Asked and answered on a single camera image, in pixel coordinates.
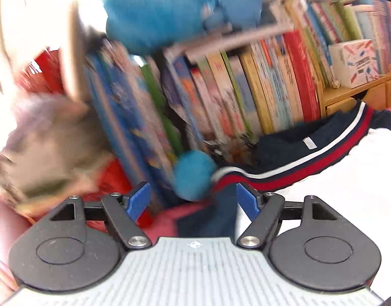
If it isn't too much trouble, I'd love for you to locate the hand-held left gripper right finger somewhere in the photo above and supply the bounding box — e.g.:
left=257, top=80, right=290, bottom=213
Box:
left=236, top=182, right=339, bottom=249

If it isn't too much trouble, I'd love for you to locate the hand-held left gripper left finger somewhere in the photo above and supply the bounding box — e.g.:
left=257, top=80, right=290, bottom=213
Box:
left=49, top=181, right=151, bottom=250

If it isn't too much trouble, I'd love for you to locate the navy and white jacket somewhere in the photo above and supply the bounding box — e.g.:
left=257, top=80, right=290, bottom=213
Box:
left=176, top=100, right=391, bottom=297

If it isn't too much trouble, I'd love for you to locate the red plastic crate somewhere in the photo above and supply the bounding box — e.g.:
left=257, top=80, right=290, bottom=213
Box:
left=87, top=161, right=156, bottom=228

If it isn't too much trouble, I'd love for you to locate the row of colourful books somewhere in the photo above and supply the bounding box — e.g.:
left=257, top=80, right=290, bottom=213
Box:
left=84, top=0, right=391, bottom=211

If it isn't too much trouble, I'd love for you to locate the stack of papers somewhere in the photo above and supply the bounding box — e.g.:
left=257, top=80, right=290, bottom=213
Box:
left=0, top=96, right=111, bottom=205

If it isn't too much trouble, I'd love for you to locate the wooden drawer organizer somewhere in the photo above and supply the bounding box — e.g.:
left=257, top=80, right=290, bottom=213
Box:
left=323, top=73, right=391, bottom=118

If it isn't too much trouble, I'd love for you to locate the red plastic basket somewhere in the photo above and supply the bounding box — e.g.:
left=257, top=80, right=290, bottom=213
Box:
left=17, top=48, right=65, bottom=98

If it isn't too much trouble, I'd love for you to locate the white printed cardboard box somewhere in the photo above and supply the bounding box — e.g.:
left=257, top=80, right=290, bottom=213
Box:
left=328, top=39, right=381, bottom=89

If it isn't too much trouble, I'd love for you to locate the blue plush toy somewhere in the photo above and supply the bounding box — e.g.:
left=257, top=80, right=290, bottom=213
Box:
left=101, top=0, right=272, bottom=55

